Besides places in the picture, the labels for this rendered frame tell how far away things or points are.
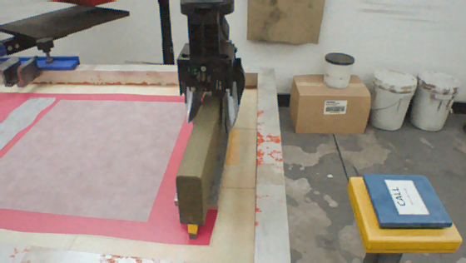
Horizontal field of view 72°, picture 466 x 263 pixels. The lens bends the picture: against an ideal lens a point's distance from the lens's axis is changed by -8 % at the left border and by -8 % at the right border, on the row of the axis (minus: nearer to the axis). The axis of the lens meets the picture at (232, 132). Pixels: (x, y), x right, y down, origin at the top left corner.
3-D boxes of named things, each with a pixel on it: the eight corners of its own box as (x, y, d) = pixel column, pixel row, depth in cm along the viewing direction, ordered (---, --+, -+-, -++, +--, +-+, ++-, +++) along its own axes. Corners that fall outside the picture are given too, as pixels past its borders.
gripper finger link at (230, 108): (224, 149, 53) (210, 96, 48) (226, 128, 58) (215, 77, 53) (244, 146, 53) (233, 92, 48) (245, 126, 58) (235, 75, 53)
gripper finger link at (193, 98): (176, 144, 53) (181, 91, 48) (183, 124, 58) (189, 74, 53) (196, 148, 53) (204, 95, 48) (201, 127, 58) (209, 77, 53)
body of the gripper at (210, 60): (177, 100, 47) (170, 10, 40) (188, 73, 54) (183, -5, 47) (234, 101, 46) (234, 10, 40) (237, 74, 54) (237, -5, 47)
